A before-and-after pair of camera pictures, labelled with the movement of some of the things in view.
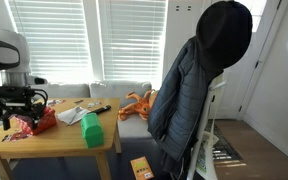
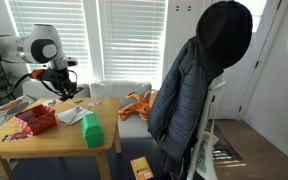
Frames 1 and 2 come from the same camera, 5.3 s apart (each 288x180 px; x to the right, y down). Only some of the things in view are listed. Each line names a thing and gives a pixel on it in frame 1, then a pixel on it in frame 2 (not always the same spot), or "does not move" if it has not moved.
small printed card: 54,102 does not move
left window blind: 56,35 does not move
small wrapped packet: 91,105 does not move
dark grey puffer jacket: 177,103 does not move
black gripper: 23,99 → 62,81
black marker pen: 98,110 → 77,92
